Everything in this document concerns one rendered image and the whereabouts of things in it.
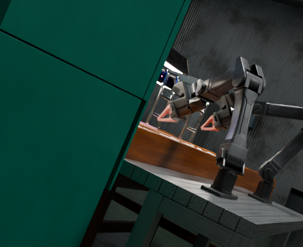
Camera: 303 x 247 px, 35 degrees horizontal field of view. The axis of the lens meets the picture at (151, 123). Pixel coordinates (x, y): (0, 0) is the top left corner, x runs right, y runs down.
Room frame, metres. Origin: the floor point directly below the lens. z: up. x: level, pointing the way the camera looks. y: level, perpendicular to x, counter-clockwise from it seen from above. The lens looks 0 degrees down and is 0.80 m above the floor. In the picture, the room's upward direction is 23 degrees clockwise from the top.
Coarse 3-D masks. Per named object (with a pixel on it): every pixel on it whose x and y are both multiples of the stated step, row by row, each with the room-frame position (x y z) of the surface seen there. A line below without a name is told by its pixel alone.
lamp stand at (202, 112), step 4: (208, 104) 2.88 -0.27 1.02; (200, 112) 2.84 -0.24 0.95; (204, 112) 2.87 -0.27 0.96; (188, 116) 2.74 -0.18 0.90; (200, 116) 2.87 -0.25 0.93; (188, 120) 2.74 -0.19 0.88; (200, 120) 2.87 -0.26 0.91; (184, 124) 2.75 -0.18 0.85; (196, 124) 2.87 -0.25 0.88; (184, 128) 2.74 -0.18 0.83; (188, 128) 2.78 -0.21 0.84; (192, 128) 2.83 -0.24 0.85; (196, 128) 2.87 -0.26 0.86; (180, 132) 2.75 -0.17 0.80; (184, 132) 2.74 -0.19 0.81; (192, 132) 2.88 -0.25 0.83; (196, 132) 2.88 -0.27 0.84; (180, 136) 2.74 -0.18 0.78; (192, 136) 2.87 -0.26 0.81; (192, 140) 2.87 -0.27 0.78
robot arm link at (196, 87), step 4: (200, 80) 1.90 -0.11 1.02; (192, 84) 1.92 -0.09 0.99; (196, 84) 1.91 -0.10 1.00; (200, 84) 1.81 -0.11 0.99; (204, 84) 1.80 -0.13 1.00; (192, 88) 1.91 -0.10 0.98; (196, 88) 1.89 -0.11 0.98; (200, 88) 1.80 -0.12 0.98; (204, 88) 1.80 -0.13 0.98; (192, 92) 1.89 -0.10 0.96; (196, 92) 1.83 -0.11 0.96; (200, 92) 1.81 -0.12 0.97; (196, 96) 1.82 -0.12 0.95; (200, 96) 1.83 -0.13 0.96; (204, 100) 1.84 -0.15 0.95; (208, 100) 1.84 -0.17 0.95; (212, 104) 1.85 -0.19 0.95
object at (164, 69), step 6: (162, 72) 3.05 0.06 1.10; (168, 72) 2.86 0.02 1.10; (162, 84) 2.86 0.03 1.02; (162, 90) 2.86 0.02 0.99; (156, 96) 2.87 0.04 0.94; (162, 96) 2.89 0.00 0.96; (156, 102) 2.86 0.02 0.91; (168, 102) 2.99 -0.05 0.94; (150, 114) 2.86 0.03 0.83; (156, 114) 2.91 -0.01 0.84
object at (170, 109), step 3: (168, 105) 1.90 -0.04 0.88; (165, 108) 1.92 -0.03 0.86; (168, 108) 1.90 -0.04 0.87; (171, 108) 1.90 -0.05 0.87; (165, 111) 1.92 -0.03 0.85; (171, 111) 1.89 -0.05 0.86; (162, 114) 1.93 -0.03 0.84; (159, 117) 1.93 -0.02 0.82; (159, 120) 1.93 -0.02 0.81; (162, 120) 1.92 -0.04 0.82; (165, 120) 1.91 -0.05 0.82; (168, 120) 1.90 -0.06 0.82; (171, 120) 1.89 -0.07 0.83; (174, 120) 1.89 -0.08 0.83
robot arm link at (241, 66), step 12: (240, 60) 1.61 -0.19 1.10; (228, 72) 1.71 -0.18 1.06; (240, 72) 1.58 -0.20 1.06; (252, 72) 1.66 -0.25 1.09; (216, 84) 1.75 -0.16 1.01; (228, 84) 1.70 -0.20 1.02; (240, 84) 1.56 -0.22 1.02; (264, 84) 1.58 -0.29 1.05; (204, 96) 1.81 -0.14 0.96; (216, 96) 1.79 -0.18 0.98
